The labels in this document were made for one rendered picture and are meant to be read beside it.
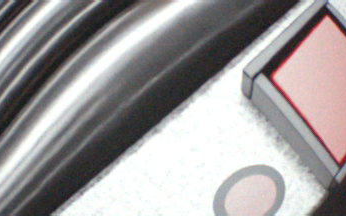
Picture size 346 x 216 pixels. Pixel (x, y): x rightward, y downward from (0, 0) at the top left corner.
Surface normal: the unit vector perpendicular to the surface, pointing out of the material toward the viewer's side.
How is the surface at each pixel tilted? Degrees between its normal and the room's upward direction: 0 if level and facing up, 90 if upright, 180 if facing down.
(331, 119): 0
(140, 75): 41
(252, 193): 0
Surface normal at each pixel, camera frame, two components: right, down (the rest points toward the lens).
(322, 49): 0.03, -0.46
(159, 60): 0.47, 0.07
